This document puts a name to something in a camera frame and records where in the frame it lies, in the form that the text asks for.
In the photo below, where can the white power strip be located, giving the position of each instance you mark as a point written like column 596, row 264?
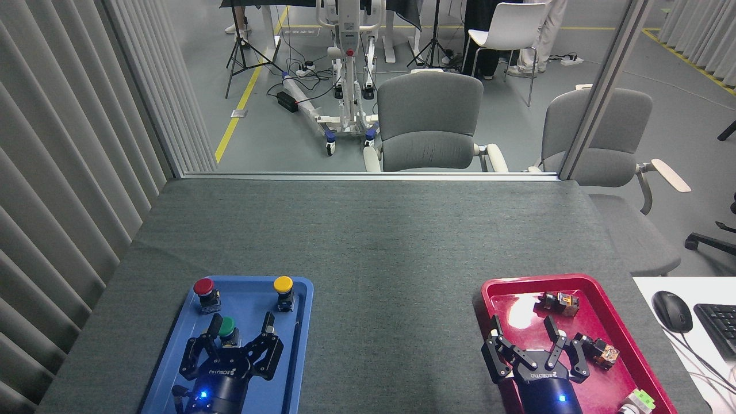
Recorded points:
column 306, row 68
column 571, row 59

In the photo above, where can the white stand on wheels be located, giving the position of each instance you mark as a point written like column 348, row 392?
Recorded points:
column 348, row 75

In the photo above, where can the black power box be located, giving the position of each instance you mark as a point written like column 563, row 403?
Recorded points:
column 287, row 102

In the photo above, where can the white plastic chair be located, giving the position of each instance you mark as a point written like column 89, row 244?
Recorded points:
column 509, row 26

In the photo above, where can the red plastic tray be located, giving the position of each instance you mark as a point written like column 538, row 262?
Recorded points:
column 520, row 305

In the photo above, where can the black switch with orange window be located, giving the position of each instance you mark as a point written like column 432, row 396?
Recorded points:
column 601, row 351
column 560, row 302

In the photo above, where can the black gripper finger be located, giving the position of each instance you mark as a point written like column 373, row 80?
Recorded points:
column 269, row 351
column 572, row 356
column 499, row 356
column 188, row 359

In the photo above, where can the black computer mouse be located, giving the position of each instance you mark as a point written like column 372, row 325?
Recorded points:
column 671, row 310

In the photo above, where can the person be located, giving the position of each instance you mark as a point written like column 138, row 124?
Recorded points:
column 543, row 40
column 240, row 20
column 480, row 40

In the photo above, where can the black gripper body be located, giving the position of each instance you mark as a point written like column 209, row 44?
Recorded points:
column 221, row 388
column 549, row 394

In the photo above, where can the grey office chair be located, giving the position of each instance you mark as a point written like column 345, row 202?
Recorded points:
column 431, row 123
column 615, row 167

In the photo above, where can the silver frame post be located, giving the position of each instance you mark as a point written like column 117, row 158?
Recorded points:
column 605, row 86

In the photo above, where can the blue plastic tray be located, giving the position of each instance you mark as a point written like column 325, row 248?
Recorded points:
column 241, row 305

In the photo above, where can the red push button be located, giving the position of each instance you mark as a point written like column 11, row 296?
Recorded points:
column 203, row 287

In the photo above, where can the white and green switch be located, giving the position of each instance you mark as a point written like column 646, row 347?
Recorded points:
column 637, row 402

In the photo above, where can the yellow push button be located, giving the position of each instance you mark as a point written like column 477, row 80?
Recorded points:
column 283, row 284

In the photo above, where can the black keyboard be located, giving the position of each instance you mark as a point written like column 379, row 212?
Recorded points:
column 719, row 328

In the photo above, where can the green push button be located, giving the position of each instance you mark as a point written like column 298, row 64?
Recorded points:
column 227, row 325

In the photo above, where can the black tripod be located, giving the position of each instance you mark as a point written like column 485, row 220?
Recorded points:
column 244, row 52
column 434, row 40

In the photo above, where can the black office chair base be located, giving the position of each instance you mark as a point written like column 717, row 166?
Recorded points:
column 713, row 238

